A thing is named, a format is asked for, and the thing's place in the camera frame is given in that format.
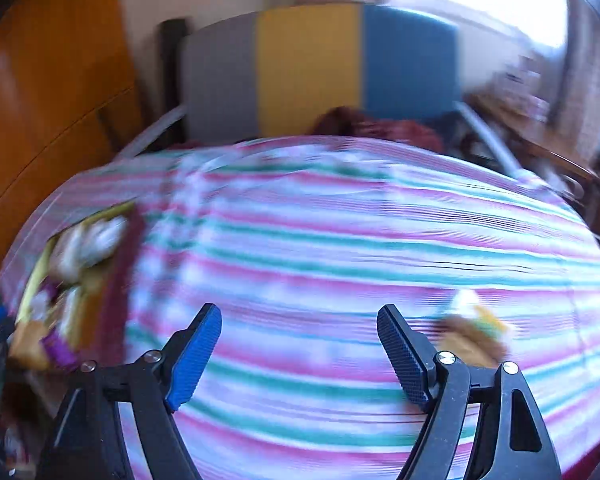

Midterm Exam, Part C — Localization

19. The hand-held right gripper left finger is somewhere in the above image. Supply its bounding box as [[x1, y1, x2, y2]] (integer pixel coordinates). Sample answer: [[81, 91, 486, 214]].
[[35, 303, 223, 480]]

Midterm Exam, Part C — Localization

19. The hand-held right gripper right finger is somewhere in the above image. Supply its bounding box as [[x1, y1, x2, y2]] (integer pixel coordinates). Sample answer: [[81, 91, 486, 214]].
[[376, 304, 563, 480]]

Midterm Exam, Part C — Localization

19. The purple packet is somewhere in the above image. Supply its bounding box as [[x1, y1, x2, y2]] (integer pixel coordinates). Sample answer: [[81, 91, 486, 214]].
[[40, 330, 78, 372]]

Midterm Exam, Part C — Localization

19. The brown and yellow packet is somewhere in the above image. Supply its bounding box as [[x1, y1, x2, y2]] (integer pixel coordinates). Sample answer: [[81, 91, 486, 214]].
[[437, 292, 513, 368]]

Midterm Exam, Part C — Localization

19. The gold tin tray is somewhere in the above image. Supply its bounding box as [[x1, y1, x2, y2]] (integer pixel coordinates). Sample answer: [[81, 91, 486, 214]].
[[12, 202, 146, 376]]

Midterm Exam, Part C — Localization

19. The white plastic bottle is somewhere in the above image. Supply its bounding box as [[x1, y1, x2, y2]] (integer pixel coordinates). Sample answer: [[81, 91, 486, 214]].
[[50, 217, 128, 281]]

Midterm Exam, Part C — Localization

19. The striped tablecloth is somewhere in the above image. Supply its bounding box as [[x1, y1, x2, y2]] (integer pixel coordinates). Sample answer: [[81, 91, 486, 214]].
[[0, 135, 600, 480]]

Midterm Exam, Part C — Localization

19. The dark red cloth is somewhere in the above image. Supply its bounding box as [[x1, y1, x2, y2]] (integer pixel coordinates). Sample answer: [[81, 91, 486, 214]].
[[310, 106, 446, 153]]

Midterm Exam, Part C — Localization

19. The wooden wardrobe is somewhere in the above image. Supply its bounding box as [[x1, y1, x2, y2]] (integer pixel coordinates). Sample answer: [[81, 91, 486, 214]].
[[0, 0, 146, 281]]

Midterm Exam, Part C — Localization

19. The wooden shelf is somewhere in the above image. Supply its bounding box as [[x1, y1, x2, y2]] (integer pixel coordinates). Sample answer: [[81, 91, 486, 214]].
[[472, 95, 600, 186]]

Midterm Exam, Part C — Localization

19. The grey yellow blue chair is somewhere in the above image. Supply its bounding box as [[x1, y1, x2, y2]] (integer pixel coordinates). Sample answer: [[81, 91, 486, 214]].
[[115, 2, 526, 181]]

